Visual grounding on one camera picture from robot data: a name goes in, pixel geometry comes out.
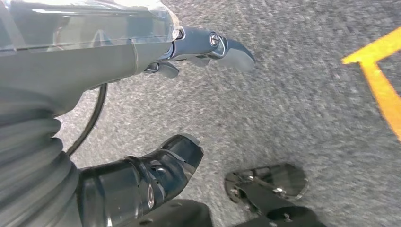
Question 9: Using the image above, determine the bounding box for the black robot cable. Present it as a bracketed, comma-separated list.
[65, 83, 108, 157]

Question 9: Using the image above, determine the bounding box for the yellow floor tape square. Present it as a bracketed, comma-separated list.
[341, 26, 401, 142]

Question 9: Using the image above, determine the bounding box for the black robot foot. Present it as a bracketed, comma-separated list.
[138, 163, 327, 227]

